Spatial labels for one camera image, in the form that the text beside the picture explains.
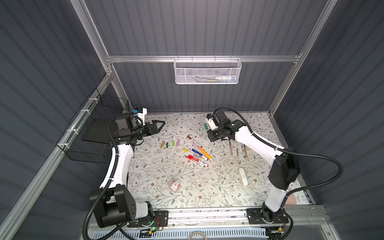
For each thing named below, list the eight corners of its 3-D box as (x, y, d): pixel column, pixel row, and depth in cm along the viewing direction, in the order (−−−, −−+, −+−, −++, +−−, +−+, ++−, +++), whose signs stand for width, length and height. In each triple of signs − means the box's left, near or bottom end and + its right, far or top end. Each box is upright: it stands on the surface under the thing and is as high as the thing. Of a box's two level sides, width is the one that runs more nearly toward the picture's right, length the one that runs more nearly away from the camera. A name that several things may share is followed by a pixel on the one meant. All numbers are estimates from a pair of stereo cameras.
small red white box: (167, 185, 86) (166, 183, 84) (173, 179, 89) (173, 177, 86) (175, 193, 83) (175, 192, 81) (182, 187, 86) (181, 185, 83)
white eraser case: (242, 187, 85) (243, 184, 82) (236, 170, 92) (238, 168, 89) (247, 186, 85) (249, 184, 83) (241, 170, 92) (243, 167, 89)
